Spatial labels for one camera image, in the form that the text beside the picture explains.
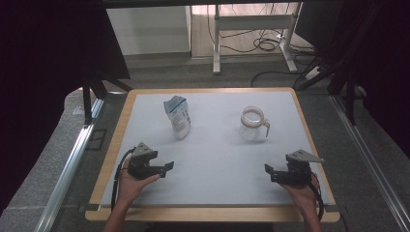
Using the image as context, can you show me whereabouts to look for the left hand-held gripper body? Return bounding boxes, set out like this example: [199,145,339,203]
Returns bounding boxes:
[128,141,159,181]

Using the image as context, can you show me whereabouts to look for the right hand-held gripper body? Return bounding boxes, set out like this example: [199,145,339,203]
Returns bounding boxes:
[272,148,325,188]

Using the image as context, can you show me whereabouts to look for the clear glass jar with handle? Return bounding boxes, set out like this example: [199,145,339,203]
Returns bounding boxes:
[239,105,271,141]

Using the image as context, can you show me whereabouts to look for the white bag with blue stripe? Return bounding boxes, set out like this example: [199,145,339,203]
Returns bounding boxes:
[162,95,191,140]

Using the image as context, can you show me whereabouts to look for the person's right hand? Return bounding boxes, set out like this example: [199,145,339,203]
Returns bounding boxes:
[279,172,319,220]

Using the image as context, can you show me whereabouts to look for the person's left hand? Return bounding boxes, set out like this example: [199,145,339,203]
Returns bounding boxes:
[115,158,161,207]

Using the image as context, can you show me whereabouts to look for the grey table mat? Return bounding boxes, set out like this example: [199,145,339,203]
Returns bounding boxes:
[101,91,332,207]

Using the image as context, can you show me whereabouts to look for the dark floor grate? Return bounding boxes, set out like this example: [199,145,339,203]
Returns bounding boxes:
[86,129,108,152]

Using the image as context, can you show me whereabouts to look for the black tape strip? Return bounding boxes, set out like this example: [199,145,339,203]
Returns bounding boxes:
[77,203,102,213]

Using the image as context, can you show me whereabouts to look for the black metal stand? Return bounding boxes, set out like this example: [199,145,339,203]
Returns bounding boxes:
[81,72,133,126]
[291,47,364,127]

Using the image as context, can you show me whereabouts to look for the white power strip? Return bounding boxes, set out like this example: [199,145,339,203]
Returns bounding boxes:
[304,66,322,81]

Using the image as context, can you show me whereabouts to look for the black curtain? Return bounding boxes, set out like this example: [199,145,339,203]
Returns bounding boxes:
[0,0,132,216]
[294,0,410,159]

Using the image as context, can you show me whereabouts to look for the left hand-held gripper black cable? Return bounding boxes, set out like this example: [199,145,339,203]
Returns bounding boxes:
[110,147,136,212]

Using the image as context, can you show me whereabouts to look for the hand-held gripper black cable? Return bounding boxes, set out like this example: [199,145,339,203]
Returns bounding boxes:
[110,147,136,212]
[306,172,325,222]

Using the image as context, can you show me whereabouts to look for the right hand-held gripper black cable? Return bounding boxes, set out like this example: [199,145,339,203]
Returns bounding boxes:
[306,172,325,222]

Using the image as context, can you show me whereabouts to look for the aluminium floor rail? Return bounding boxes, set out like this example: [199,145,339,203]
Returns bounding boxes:
[330,95,410,232]
[34,98,104,232]

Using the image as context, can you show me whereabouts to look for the long black floor cable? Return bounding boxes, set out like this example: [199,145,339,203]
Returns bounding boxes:
[250,69,311,88]

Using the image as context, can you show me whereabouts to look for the coiled black floor cable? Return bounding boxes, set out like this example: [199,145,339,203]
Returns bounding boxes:
[252,37,285,53]

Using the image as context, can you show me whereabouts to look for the white wall panel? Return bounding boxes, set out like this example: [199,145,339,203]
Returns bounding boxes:
[105,5,191,56]

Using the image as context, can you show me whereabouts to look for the white desk frame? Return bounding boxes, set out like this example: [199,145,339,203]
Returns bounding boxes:
[212,2,304,75]

